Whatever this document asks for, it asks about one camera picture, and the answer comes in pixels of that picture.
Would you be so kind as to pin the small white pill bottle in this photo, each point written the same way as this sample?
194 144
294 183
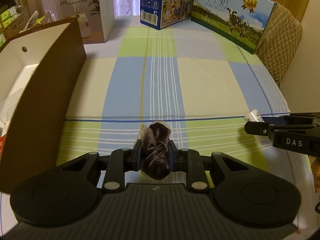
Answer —
253 116

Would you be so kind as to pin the cardboard box of tissues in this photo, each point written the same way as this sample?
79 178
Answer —
13 20

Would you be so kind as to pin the brown white storage box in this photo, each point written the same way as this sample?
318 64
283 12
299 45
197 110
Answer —
32 141

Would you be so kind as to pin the dark velvet scrunchie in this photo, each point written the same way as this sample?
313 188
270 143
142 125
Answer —
155 153

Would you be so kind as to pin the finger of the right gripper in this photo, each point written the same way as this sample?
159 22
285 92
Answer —
275 120
259 128

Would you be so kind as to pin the blue milk carton box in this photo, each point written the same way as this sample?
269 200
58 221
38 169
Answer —
159 14

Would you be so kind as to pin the open brown cardboard box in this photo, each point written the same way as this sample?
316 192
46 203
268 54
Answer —
36 20

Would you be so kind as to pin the checked blue green bedsheet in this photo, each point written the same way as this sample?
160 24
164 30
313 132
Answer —
202 86

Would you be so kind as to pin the quilted beige chair cushion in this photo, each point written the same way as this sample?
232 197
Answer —
279 42

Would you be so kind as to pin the white humidifier box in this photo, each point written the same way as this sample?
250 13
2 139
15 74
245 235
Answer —
95 17

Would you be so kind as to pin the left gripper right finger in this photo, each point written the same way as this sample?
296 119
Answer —
190 162

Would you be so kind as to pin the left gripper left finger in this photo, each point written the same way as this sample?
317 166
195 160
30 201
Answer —
121 161

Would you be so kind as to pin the green cow milk carton box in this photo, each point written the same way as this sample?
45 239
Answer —
240 21

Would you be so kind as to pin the red embroidered sachet pouch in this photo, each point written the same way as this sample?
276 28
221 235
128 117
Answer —
2 140

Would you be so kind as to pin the person's right hand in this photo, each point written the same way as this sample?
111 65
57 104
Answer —
315 167

